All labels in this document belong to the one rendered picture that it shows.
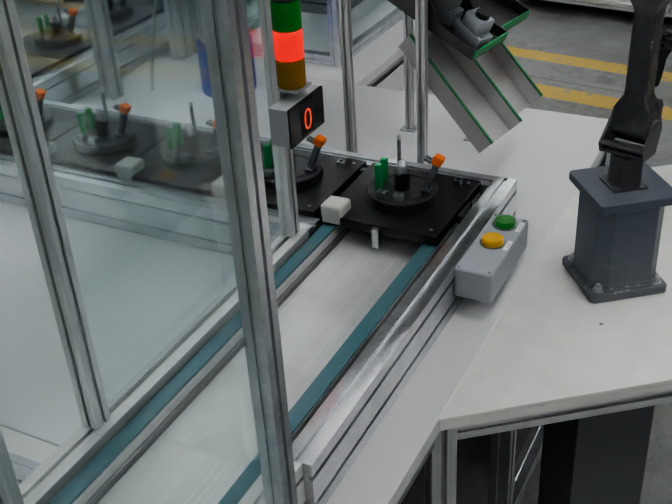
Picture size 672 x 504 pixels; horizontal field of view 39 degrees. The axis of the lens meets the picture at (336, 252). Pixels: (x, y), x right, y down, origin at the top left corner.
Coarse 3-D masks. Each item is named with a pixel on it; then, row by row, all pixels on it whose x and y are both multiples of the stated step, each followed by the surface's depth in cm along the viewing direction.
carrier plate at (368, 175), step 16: (368, 176) 197; (448, 176) 195; (352, 192) 192; (448, 192) 189; (464, 192) 189; (352, 208) 186; (368, 208) 186; (432, 208) 184; (448, 208) 184; (336, 224) 184; (352, 224) 182; (368, 224) 181; (384, 224) 180; (400, 224) 180; (416, 224) 179; (432, 224) 179; (448, 224) 180; (416, 240) 177; (432, 240) 176
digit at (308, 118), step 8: (312, 96) 166; (304, 104) 164; (312, 104) 167; (304, 112) 165; (312, 112) 167; (304, 120) 165; (312, 120) 168; (304, 128) 166; (312, 128) 169; (304, 136) 166
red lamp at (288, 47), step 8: (296, 32) 158; (280, 40) 158; (288, 40) 158; (296, 40) 158; (280, 48) 159; (288, 48) 158; (296, 48) 159; (280, 56) 160; (288, 56) 159; (296, 56) 159
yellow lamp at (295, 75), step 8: (280, 64) 160; (288, 64) 160; (296, 64) 160; (304, 64) 162; (280, 72) 161; (288, 72) 161; (296, 72) 161; (304, 72) 162; (280, 80) 162; (288, 80) 161; (296, 80) 162; (304, 80) 163; (280, 88) 163; (288, 88) 162; (296, 88) 162
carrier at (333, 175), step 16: (304, 160) 201; (320, 160) 205; (336, 160) 204; (352, 160) 204; (304, 176) 195; (320, 176) 196; (336, 176) 198; (352, 176) 198; (304, 192) 193; (320, 192) 192; (336, 192) 193; (304, 208) 187; (320, 208) 188
